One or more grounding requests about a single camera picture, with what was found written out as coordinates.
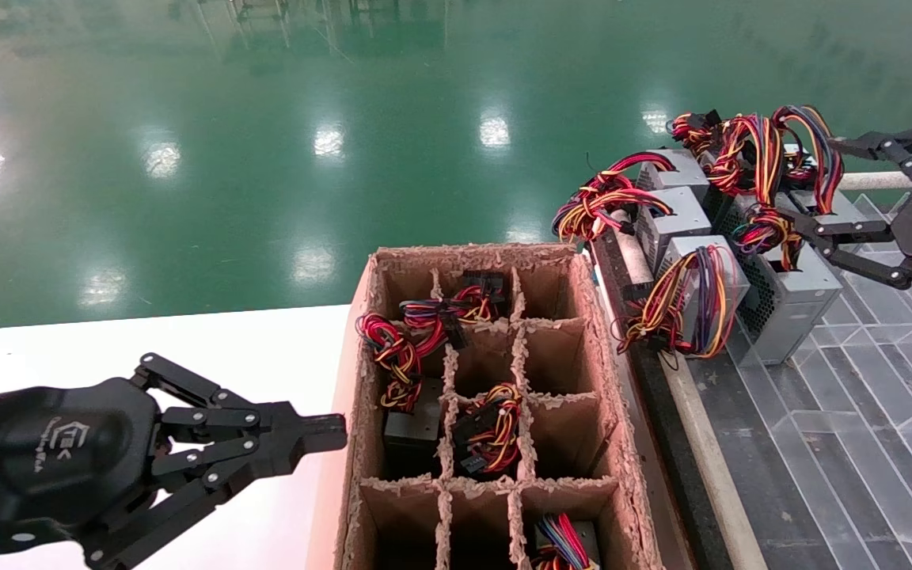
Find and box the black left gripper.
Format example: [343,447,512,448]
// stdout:
[0,352,348,570]

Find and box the brown cardboard divider box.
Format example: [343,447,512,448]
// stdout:
[307,241,671,570]

